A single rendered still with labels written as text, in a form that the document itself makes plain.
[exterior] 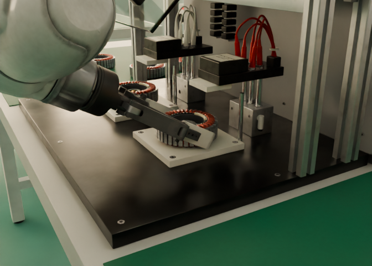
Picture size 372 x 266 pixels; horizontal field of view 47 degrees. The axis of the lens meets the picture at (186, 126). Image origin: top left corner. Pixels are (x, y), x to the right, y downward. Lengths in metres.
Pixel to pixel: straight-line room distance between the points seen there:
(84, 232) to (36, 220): 1.48
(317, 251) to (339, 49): 0.39
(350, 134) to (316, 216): 0.17
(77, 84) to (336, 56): 0.46
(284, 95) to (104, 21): 0.57
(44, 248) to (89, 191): 1.25
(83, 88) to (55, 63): 0.18
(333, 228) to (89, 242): 0.32
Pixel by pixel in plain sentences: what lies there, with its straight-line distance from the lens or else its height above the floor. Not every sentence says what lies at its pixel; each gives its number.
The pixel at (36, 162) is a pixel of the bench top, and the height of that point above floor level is 0.75.
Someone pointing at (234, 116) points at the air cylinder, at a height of 0.79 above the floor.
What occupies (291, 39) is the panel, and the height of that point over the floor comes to 0.94.
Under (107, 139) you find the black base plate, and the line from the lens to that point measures 0.81.
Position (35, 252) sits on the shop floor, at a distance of 1.87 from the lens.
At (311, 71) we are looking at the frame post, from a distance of 0.62.
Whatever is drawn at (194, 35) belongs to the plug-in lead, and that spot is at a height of 0.92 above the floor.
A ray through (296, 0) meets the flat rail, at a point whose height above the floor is 1.03.
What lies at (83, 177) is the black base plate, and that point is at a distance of 0.68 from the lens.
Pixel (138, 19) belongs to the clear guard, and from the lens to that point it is 0.52.
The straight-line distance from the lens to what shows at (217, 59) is 0.75.
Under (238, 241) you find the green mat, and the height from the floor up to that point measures 0.75.
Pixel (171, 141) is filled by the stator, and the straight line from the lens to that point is 0.72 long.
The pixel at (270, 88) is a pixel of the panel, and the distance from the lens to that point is 0.95.
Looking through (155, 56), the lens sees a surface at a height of 0.89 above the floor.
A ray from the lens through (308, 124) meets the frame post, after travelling 0.65.
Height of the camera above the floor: 1.08
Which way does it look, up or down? 21 degrees down
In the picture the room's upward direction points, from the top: straight up
